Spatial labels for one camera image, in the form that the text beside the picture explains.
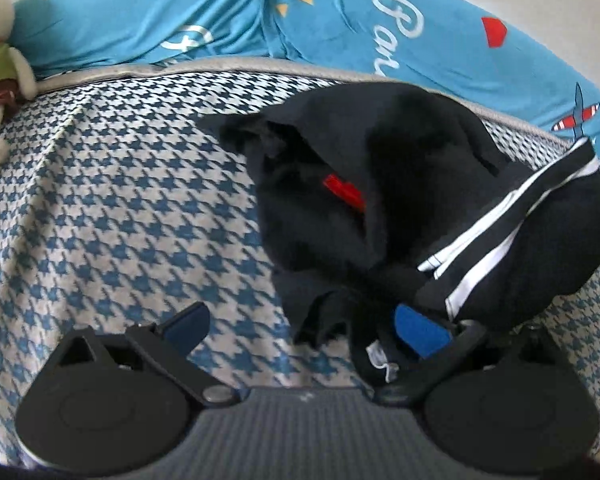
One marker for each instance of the black t-shirt with red print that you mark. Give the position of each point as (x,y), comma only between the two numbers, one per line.
(405,160)

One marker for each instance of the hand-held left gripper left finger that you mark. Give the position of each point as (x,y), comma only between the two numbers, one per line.
(187,327)

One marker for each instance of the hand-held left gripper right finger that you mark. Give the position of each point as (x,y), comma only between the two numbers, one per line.
(420,332)

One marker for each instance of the houndstooth bed mat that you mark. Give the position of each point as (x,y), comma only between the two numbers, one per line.
(105,200)

